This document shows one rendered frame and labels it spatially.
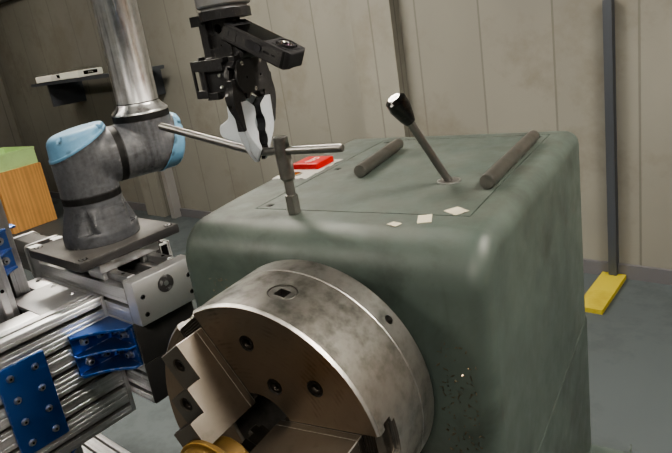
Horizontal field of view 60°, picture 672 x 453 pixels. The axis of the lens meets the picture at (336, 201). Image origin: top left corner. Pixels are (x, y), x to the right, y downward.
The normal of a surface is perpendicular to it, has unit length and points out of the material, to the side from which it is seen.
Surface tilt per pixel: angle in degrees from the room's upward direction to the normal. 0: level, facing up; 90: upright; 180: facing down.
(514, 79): 90
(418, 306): 90
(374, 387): 63
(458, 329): 90
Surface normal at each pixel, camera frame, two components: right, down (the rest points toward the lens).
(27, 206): 0.79, 0.05
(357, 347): 0.55, -0.60
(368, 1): -0.62, 0.31
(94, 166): 0.59, 0.14
